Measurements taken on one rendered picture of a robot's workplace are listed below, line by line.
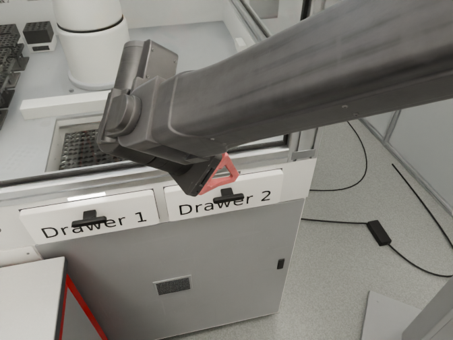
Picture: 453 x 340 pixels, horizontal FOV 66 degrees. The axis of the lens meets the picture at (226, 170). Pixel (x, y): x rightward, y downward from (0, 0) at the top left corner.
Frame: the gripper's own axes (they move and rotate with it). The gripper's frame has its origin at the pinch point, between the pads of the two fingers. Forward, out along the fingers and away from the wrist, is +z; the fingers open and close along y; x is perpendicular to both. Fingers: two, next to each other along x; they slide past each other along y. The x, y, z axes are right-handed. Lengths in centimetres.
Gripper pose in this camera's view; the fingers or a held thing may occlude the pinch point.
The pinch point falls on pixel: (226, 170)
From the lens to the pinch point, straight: 51.7
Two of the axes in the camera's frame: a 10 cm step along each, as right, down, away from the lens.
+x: -5.6, 8.0, 2.2
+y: -5.5, -5.5, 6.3
